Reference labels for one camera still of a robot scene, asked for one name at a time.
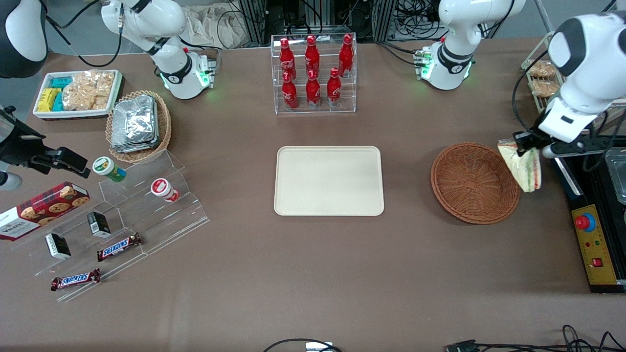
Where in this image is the clear acrylic bottle rack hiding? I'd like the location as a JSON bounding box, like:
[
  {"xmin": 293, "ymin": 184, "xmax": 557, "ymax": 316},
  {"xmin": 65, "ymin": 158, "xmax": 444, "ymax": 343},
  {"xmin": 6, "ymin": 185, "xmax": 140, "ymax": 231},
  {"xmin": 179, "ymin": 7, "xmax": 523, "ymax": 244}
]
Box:
[{"xmin": 270, "ymin": 33, "xmax": 358, "ymax": 115}]

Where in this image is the yellow snack packet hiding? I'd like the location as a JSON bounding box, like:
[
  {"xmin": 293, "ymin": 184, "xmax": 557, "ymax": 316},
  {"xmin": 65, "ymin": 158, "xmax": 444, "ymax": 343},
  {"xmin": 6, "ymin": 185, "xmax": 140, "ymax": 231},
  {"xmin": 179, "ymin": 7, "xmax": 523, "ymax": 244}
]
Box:
[{"xmin": 38, "ymin": 88, "xmax": 62, "ymax": 112}]

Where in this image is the black cable bundle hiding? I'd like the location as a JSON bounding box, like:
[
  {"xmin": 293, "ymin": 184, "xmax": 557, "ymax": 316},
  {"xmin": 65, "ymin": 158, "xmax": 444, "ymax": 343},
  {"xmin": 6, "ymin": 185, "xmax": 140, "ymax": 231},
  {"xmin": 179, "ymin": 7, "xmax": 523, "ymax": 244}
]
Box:
[{"xmin": 477, "ymin": 325, "xmax": 626, "ymax": 352}]

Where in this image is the Snickers chocolate bar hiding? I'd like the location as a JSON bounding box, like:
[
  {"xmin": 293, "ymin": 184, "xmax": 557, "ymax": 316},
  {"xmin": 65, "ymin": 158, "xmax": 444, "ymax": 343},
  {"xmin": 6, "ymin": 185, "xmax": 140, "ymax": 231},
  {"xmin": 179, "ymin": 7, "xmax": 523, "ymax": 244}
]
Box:
[
  {"xmin": 96, "ymin": 232, "xmax": 143, "ymax": 262},
  {"xmin": 51, "ymin": 268, "xmax": 102, "ymax": 292}
]

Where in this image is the black machine housing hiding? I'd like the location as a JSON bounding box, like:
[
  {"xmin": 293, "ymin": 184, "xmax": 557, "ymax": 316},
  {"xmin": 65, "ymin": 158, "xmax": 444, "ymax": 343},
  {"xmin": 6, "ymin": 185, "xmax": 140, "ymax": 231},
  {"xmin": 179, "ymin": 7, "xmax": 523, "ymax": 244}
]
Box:
[{"xmin": 555, "ymin": 147, "xmax": 626, "ymax": 294}]

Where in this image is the black cable on table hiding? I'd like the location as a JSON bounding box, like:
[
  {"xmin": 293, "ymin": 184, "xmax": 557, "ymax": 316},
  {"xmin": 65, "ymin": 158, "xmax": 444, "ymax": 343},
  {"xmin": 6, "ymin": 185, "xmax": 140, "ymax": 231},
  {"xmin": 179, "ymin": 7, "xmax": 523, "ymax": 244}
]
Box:
[{"xmin": 263, "ymin": 338, "xmax": 343, "ymax": 352}]

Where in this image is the light wicker basket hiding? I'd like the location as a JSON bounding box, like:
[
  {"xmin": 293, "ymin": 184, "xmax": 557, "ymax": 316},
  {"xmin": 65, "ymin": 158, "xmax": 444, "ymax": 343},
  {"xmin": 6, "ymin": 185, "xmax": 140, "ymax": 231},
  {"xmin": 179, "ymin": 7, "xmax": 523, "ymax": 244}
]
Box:
[{"xmin": 106, "ymin": 90, "xmax": 172, "ymax": 164}]

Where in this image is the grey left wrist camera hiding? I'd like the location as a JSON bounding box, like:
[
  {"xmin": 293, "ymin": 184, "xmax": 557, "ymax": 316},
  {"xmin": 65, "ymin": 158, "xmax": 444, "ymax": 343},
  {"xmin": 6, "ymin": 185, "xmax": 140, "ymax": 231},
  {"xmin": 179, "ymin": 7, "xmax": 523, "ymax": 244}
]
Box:
[{"xmin": 542, "ymin": 137, "xmax": 623, "ymax": 160}]

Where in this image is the red tartan cookie box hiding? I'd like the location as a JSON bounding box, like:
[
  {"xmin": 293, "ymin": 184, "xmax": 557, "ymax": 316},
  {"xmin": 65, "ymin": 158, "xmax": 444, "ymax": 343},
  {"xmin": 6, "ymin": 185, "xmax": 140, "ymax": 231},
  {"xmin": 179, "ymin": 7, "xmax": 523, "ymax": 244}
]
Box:
[{"xmin": 0, "ymin": 181, "xmax": 90, "ymax": 242}]

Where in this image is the clear bag of crackers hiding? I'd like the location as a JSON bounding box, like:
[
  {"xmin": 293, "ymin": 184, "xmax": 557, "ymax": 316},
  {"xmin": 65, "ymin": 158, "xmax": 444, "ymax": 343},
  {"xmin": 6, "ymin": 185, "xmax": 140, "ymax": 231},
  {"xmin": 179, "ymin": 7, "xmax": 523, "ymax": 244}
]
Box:
[{"xmin": 62, "ymin": 70, "xmax": 115, "ymax": 111}]

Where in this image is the clear acrylic step display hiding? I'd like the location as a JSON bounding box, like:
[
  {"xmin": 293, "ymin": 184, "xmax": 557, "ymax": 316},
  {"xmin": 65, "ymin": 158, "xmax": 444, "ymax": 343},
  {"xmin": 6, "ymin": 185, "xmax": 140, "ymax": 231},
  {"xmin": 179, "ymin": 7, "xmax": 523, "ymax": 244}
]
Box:
[{"xmin": 11, "ymin": 149, "xmax": 211, "ymax": 303}]

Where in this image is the small black carton box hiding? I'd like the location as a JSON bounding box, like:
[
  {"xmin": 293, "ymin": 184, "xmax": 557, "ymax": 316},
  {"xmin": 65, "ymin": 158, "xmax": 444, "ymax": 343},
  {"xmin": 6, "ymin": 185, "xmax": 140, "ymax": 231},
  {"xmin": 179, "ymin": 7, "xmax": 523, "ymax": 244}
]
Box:
[
  {"xmin": 45, "ymin": 233, "xmax": 72, "ymax": 260},
  {"xmin": 87, "ymin": 211, "xmax": 112, "ymax": 239}
]

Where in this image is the yellow control panel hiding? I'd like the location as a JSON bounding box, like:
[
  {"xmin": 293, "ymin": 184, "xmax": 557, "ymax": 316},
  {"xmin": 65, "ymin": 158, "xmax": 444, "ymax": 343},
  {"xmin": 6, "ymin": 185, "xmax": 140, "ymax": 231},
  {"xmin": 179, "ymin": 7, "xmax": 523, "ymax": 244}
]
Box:
[{"xmin": 571, "ymin": 204, "xmax": 619, "ymax": 286}]

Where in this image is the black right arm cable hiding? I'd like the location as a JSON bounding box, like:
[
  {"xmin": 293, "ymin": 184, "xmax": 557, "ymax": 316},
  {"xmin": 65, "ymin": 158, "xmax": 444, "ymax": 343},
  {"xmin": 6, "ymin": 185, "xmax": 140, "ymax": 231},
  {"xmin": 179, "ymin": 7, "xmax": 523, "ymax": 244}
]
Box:
[{"xmin": 45, "ymin": 15, "xmax": 123, "ymax": 68}]

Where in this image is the plastic-wrapped sandwich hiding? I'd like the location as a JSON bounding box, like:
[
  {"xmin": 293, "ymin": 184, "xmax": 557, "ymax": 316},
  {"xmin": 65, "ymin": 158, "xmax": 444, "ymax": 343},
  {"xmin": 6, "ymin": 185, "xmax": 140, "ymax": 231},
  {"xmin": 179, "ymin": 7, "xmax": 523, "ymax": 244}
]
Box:
[{"xmin": 497, "ymin": 138, "xmax": 542, "ymax": 193}]

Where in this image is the beige crumpled cloth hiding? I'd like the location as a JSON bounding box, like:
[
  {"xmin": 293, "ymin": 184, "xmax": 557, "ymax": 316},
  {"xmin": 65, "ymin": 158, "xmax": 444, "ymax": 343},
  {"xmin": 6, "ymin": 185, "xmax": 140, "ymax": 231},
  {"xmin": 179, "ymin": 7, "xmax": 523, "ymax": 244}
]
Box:
[{"xmin": 183, "ymin": 5, "xmax": 245, "ymax": 49}]

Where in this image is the foil-wrapped pack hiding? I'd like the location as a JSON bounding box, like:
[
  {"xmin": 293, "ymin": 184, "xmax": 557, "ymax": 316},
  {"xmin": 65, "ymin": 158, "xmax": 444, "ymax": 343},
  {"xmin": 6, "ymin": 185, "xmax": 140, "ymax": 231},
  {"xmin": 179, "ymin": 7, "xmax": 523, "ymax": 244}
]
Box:
[
  {"xmin": 112, "ymin": 95, "xmax": 158, "ymax": 141},
  {"xmin": 111, "ymin": 132, "xmax": 161, "ymax": 154}
]

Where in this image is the green lidded cup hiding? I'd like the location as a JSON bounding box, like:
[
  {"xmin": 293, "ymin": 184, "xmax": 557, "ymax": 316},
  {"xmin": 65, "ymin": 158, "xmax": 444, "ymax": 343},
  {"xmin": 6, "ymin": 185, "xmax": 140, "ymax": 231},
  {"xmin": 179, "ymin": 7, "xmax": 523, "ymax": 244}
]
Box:
[{"xmin": 92, "ymin": 156, "xmax": 127, "ymax": 183}]

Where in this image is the red lidded yogurt cup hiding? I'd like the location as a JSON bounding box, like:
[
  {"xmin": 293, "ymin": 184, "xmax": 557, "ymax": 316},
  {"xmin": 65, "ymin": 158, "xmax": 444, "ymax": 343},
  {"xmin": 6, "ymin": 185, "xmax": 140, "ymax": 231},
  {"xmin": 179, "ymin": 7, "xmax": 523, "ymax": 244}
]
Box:
[{"xmin": 150, "ymin": 178, "xmax": 180, "ymax": 203}]

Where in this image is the red Coca-Cola bottle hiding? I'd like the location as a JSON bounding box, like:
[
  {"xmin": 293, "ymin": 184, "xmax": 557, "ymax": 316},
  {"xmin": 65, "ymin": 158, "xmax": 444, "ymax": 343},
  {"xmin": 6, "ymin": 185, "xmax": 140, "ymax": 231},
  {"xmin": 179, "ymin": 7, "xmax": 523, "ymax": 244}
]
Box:
[
  {"xmin": 279, "ymin": 38, "xmax": 296, "ymax": 81},
  {"xmin": 282, "ymin": 72, "xmax": 299, "ymax": 110},
  {"xmin": 327, "ymin": 67, "xmax": 342, "ymax": 107},
  {"xmin": 338, "ymin": 34, "xmax": 355, "ymax": 78},
  {"xmin": 306, "ymin": 70, "xmax": 322, "ymax": 109},
  {"xmin": 304, "ymin": 35, "xmax": 320, "ymax": 79}
]

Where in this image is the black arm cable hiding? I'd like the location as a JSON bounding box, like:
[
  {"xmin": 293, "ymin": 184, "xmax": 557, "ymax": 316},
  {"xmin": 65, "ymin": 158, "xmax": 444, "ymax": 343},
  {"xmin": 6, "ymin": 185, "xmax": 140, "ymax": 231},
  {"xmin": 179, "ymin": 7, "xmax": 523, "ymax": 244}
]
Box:
[
  {"xmin": 45, "ymin": 15, "xmax": 123, "ymax": 68},
  {"xmin": 512, "ymin": 49, "xmax": 551, "ymax": 135}
]

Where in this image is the brown bread piece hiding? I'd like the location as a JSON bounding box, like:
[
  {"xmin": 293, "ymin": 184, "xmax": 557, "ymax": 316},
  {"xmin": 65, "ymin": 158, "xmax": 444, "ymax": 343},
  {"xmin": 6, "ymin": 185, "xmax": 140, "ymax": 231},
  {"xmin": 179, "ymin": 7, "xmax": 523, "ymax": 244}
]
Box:
[
  {"xmin": 531, "ymin": 79, "xmax": 560, "ymax": 97},
  {"xmin": 528, "ymin": 61, "xmax": 558, "ymax": 79}
]

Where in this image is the clear plastic container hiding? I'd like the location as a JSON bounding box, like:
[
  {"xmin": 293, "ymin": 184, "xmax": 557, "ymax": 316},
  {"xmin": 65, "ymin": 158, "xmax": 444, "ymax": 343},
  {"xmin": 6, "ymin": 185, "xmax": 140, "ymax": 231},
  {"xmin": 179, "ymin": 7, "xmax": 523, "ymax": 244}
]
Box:
[{"xmin": 605, "ymin": 149, "xmax": 626, "ymax": 206}]

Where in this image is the brown wicker basket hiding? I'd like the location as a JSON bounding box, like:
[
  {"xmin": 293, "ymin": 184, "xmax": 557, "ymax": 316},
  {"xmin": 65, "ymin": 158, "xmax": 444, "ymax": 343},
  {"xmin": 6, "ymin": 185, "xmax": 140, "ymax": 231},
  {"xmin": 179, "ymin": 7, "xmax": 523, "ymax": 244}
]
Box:
[{"xmin": 430, "ymin": 142, "xmax": 520, "ymax": 225}]

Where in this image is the cream plastic tray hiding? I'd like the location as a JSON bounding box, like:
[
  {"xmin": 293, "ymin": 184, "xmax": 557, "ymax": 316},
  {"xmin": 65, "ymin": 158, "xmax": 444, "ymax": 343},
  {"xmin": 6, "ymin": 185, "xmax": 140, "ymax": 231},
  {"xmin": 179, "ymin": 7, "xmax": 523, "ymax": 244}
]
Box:
[{"xmin": 273, "ymin": 146, "xmax": 385, "ymax": 217}]

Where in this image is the white rectangular snack tray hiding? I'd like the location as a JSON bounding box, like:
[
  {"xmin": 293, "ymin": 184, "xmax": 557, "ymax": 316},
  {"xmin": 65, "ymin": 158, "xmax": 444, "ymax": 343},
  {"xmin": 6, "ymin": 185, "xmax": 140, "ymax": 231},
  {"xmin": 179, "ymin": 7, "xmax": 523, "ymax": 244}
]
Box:
[{"xmin": 33, "ymin": 69, "xmax": 123, "ymax": 120}]

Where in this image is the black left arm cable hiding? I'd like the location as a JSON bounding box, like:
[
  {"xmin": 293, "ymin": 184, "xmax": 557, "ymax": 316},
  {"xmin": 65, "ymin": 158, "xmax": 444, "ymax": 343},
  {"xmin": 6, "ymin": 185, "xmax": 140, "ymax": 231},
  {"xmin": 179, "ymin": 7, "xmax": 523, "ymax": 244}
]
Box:
[{"xmin": 512, "ymin": 49, "xmax": 551, "ymax": 135}]

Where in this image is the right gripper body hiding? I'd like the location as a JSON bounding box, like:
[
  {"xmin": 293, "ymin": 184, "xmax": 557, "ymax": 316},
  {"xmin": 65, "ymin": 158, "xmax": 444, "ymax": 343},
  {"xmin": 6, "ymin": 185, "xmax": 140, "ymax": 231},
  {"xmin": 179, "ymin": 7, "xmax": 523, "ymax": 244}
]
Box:
[{"xmin": 0, "ymin": 105, "xmax": 47, "ymax": 167}]

